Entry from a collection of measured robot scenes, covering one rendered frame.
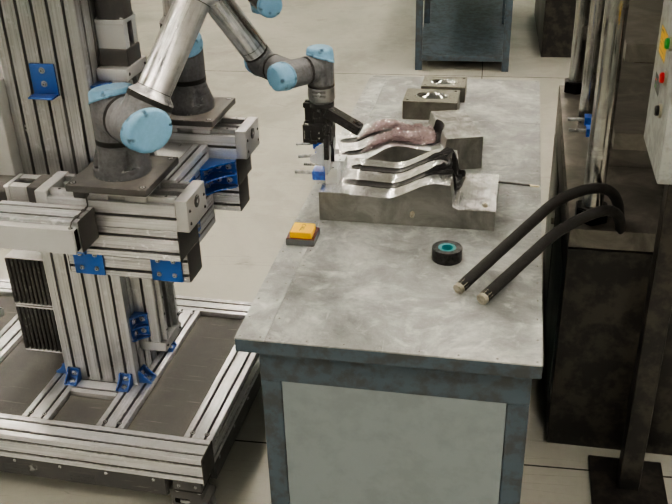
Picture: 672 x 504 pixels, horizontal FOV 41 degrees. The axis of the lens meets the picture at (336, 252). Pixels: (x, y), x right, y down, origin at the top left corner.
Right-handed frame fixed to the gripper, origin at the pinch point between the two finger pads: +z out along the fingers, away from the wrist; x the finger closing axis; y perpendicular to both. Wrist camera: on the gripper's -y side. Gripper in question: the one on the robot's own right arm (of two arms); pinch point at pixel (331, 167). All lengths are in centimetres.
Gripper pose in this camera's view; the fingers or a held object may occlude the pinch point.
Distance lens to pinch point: 259.1
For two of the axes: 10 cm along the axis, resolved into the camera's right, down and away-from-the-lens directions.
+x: -1.9, 4.7, -8.6
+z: 0.3, 8.8, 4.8
